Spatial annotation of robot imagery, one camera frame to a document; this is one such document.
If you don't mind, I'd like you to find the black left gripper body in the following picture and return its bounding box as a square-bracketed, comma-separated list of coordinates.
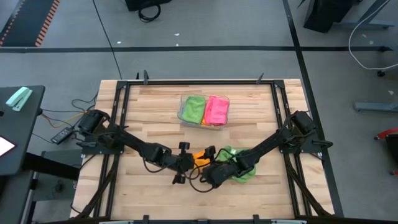
[172, 141, 196, 185]

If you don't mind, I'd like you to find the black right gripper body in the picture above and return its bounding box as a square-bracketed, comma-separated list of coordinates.
[200, 145, 242, 188]

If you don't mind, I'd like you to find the green microfiber towel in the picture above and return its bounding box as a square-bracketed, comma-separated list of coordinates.
[216, 145, 256, 184]
[181, 95, 206, 124]

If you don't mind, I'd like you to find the clear plastic bin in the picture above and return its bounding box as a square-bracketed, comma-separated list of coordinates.
[177, 94, 231, 131]

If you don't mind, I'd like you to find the pink microfiber towel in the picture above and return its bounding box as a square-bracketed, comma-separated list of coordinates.
[204, 95, 230, 126]

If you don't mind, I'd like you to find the black power adapter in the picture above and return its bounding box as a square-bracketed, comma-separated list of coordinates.
[50, 126, 75, 146]

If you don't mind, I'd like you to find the black desk base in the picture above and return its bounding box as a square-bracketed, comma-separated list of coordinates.
[23, 149, 82, 181]

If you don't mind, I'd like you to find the black equipment box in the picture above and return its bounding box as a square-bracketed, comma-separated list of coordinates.
[124, 0, 172, 12]

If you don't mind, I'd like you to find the black side desk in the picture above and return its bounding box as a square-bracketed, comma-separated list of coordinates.
[0, 85, 46, 177]

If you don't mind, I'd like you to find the grey desk foot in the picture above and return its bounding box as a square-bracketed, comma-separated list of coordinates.
[353, 101, 398, 113]

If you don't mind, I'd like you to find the red chair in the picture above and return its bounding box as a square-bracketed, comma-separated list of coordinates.
[374, 126, 398, 177]

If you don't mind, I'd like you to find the mint green stapler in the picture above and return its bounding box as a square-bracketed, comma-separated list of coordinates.
[5, 86, 34, 112]

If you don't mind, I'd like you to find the black cabinet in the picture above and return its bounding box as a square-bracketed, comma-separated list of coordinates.
[303, 0, 363, 34]

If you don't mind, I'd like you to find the grey desk leg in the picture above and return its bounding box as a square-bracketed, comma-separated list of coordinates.
[337, 0, 396, 29]

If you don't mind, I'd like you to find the black mat orange striped edge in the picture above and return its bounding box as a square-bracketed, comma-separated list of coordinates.
[0, 0, 60, 47]

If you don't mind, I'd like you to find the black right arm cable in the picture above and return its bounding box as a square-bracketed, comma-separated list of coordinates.
[185, 148, 243, 194]

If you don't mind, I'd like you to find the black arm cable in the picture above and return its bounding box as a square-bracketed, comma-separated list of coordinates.
[142, 157, 175, 174]
[185, 148, 243, 194]

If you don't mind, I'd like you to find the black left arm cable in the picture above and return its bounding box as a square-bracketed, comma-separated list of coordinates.
[142, 157, 175, 174]

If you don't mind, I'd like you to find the black looped floor cable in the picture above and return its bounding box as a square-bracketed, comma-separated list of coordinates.
[70, 92, 98, 113]

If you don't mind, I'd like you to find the yellow floor cable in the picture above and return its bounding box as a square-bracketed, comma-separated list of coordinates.
[40, 110, 86, 129]

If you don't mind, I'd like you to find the coiled black cable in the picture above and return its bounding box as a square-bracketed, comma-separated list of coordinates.
[137, 2, 162, 23]

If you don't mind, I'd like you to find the white floor cable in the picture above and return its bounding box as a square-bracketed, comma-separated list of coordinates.
[348, 0, 398, 71]

